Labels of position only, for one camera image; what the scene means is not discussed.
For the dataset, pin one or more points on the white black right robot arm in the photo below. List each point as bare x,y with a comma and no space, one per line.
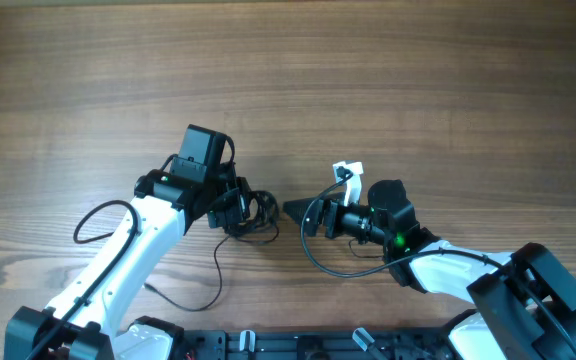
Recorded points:
525,301

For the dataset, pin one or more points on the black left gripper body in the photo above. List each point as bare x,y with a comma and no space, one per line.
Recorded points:
232,206

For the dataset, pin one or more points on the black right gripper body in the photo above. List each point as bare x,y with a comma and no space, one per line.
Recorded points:
333,208

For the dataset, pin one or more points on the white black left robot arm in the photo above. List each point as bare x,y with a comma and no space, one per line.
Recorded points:
83,321

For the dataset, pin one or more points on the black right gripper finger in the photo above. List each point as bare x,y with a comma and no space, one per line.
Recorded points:
298,215
298,203

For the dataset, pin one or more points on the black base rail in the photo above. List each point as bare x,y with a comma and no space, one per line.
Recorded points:
410,343

